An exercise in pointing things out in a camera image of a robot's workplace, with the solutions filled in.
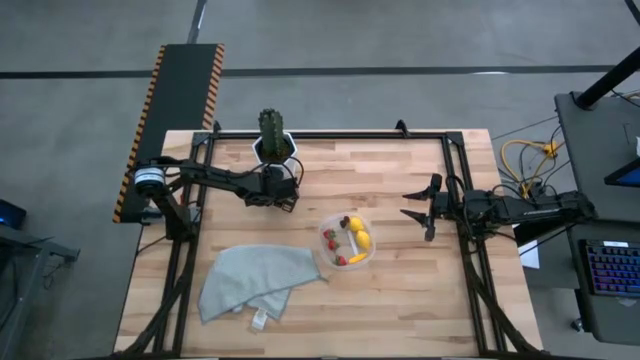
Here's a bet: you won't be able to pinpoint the white paper sheet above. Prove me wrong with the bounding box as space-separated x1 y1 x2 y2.
513 238 542 270

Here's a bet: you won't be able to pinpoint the clear plastic tupperware container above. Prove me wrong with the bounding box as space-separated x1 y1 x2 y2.
317 211 377 272

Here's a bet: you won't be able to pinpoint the dark device blue light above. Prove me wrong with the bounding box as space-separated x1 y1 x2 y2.
0 198 28 232

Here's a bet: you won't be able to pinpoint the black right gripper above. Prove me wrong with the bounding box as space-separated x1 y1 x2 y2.
399 172 453 243

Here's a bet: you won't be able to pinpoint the grey waffle dish cloth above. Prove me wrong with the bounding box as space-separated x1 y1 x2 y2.
196 243 330 333

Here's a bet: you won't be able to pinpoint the black ramp striped edges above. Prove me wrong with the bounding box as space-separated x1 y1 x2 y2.
111 43 227 225

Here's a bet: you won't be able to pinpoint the white faceted plant pot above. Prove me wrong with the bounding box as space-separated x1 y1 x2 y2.
250 130 300 175

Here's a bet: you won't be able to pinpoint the tall green cactus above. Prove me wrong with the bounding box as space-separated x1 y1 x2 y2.
256 107 287 160

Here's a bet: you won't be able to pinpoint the dark grey side table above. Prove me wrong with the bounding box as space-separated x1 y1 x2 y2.
553 91 640 222

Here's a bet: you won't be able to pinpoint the black stand pole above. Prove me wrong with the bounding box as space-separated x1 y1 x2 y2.
573 44 640 111

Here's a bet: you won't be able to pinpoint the dark workstation desk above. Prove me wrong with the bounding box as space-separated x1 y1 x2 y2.
566 221 640 347

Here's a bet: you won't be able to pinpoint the grey metal furniture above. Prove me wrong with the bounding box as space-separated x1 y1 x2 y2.
0 223 82 360

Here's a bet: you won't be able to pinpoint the backlit computer keyboard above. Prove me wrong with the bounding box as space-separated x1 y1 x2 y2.
578 238 640 300

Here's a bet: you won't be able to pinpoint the yellow power cable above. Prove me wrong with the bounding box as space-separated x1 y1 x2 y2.
500 138 560 197

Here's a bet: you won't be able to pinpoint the blue lit screen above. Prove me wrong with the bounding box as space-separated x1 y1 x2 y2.
603 158 640 190

